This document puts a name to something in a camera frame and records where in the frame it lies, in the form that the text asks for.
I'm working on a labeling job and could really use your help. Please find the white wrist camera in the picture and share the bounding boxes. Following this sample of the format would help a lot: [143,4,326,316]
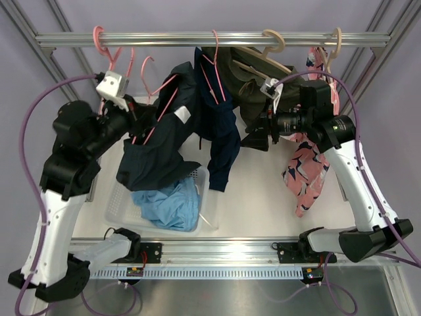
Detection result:
[260,77,284,113]
[96,70,130,112]

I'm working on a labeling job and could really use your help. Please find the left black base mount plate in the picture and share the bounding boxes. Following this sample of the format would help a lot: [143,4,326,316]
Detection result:
[112,242,162,264]

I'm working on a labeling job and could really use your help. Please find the navy drawstring shorts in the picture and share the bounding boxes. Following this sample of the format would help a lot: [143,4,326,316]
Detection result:
[193,47,240,192]

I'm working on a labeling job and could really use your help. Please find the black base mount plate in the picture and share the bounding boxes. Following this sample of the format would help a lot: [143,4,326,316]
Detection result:
[112,242,162,264]
[270,242,328,264]

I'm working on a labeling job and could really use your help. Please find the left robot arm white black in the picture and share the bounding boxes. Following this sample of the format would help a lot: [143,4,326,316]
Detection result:
[8,101,156,303]

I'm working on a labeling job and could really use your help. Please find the olive green shorts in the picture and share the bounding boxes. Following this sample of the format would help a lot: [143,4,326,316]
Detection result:
[217,47,305,126]

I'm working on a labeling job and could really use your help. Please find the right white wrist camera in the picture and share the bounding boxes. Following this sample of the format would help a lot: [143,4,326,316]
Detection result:
[260,77,284,113]

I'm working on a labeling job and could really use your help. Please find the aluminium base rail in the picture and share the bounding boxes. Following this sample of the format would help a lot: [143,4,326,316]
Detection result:
[68,237,401,267]

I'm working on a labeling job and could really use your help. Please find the thin pink wire hanger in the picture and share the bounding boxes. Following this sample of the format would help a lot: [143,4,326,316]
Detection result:
[201,29,226,104]
[131,55,180,145]

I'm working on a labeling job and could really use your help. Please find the wooden hanger with olive shorts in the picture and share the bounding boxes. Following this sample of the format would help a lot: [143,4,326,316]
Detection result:
[224,29,292,80]

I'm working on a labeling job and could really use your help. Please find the thick pink plastic hanger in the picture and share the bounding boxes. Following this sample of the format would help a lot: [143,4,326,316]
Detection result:
[93,25,135,115]

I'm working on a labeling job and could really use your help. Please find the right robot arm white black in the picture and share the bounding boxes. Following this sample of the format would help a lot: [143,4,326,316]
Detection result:
[241,78,413,263]

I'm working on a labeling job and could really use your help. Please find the white plastic basket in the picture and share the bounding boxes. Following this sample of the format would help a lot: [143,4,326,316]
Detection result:
[105,166,218,236]

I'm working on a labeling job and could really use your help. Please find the dark navy shorts with zipper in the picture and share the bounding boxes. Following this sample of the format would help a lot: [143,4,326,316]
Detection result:
[116,61,201,192]

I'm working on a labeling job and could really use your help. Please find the wooden hanger with pink shorts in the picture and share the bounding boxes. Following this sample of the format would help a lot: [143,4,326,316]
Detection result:
[318,27,343,74]

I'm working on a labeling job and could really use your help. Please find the white slotted cable duct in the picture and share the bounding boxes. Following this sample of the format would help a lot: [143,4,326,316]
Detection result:
[90,266,303,280]

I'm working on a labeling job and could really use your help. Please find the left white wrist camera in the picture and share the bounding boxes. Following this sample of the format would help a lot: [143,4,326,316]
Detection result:
[96,70,130,112]

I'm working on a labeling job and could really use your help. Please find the light blue shorts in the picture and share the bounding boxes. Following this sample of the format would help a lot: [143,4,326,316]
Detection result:
[131,177,201,232]

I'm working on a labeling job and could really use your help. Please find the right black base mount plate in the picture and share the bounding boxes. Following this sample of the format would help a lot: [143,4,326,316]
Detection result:
[270,242,328,264]

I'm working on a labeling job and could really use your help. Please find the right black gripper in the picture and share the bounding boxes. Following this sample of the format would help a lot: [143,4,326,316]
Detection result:
[240,96,313,152]

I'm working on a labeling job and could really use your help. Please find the pink patterned shorts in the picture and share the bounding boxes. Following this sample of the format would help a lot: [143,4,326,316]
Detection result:
[282,47,340,217]

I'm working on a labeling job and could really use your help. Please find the aluminium hanging rail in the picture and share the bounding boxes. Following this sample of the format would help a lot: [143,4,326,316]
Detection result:
[35,31,391,48]

